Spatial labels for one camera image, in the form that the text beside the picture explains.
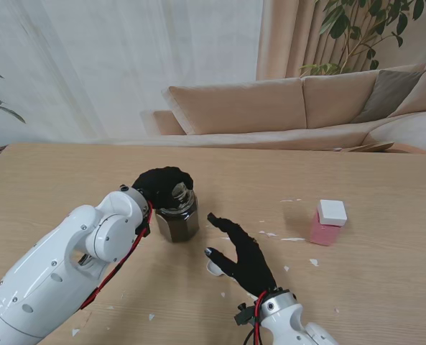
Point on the glass jar of coffee beans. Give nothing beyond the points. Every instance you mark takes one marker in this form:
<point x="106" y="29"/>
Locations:
<point x="180" y="223"/>

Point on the beige sofa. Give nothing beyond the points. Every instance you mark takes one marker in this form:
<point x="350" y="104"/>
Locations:
<point x="241" y="108"/>

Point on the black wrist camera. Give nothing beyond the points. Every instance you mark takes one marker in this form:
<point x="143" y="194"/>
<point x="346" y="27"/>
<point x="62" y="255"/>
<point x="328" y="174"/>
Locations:
<point x="244" y="315"/>
<point x="145" y="230"/>

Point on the beige pleated curtain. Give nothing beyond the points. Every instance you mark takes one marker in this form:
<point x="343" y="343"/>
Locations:
<point x="288" y="39"/>

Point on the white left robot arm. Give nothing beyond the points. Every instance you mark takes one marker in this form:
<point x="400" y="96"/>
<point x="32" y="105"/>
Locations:
<point x="54" y="269"/>

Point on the wooden tray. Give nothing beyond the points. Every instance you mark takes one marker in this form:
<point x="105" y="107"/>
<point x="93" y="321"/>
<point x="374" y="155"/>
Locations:
<point x="372" y="146"/>

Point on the pink square coffee jar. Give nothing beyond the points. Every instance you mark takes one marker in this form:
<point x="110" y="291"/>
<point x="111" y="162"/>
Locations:
<point x="324" y="233"/>

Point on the white sheer curtain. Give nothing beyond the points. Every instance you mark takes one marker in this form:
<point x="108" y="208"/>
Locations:
<point x="108" y="64"/>

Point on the white blanket on sofa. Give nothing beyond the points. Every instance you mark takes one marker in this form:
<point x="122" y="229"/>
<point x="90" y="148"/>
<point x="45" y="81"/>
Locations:
<point x="410" y="131"/>

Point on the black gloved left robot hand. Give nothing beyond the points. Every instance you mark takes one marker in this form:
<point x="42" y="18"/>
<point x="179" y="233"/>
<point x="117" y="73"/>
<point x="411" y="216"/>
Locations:
<point x="155" y="183"/>

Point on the grey sofa cushion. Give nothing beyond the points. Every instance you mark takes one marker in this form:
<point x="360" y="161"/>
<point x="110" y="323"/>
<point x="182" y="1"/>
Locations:
<point x="388" y="93"/>

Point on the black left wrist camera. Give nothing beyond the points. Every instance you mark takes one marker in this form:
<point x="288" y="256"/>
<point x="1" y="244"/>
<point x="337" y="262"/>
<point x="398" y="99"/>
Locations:
<point x="145" y="230"/>

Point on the long white paper scrap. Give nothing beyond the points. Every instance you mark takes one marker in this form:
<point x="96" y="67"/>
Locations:
<point x="292" y="239"/>

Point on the tall leafy green plant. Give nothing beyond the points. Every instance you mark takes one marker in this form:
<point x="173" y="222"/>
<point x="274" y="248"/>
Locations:
<point x="342" y="21"/>

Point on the clear glass jar lid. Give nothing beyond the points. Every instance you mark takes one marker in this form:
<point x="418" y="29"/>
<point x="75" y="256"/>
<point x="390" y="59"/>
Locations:
<point x="182" y="192"/>

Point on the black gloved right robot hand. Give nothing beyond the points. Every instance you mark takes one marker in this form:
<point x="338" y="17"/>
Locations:
<point x="250" y="258"/>

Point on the white plastic spoon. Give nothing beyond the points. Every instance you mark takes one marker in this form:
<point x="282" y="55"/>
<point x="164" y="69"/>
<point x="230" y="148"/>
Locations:
<point x="214" y="269"/>

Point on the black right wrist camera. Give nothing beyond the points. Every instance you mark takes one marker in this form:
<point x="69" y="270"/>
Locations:
<point x="244" y="315"/>

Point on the white square jar lid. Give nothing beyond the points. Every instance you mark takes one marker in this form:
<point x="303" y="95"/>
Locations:
<point x="332" y="212"/>

